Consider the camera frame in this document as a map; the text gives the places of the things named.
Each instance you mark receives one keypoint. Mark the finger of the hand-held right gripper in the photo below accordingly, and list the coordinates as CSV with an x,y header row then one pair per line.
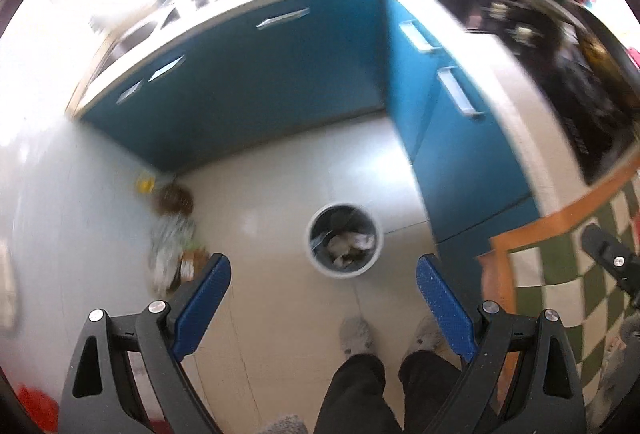
x,y
607,251

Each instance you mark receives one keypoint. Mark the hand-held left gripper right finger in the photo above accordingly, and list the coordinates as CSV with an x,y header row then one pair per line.
x,y
442,299

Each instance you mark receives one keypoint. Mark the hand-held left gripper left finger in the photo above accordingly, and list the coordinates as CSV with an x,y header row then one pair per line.
x,y
205,294

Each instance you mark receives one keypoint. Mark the white round trash bin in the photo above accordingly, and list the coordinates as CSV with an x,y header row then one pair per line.
x,y
316,264

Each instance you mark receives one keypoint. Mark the grey slipper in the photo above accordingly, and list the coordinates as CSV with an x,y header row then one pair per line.
x,y
427,336
356,336

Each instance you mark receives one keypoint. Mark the green white checkered cloth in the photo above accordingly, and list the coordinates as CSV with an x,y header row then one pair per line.
x,y
555,264

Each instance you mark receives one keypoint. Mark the pile of plastic bags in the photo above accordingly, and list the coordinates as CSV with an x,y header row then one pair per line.
x,y
170,244

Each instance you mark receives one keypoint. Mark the person's right leg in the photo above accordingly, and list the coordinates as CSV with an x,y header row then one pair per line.
x,y
425,379

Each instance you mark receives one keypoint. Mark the person's leg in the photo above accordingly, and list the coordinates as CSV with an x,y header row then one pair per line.
x,y
425,379
357,394

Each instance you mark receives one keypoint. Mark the brown round object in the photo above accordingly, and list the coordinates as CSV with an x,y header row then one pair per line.
x,y
173,200

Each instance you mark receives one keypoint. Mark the crumpled paper waste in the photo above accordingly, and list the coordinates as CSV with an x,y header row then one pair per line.
x,y
350,244

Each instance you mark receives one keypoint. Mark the grey fuzzy cloth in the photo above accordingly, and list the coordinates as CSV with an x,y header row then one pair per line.
x,y
620,364

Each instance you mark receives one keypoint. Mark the yellow small object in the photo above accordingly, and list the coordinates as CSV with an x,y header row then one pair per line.
x,y
145,184

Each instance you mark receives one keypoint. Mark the person's left leg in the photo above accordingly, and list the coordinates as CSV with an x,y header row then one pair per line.
x,y
357,394

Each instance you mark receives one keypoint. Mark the grey floor rug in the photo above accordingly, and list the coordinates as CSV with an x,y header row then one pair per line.
x,y
285,425

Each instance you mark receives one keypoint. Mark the red object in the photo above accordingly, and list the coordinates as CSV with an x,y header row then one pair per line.
x,y
35,406

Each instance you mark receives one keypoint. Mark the blue kitchen cabinet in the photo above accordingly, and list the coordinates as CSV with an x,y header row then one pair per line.
x,y
260,84

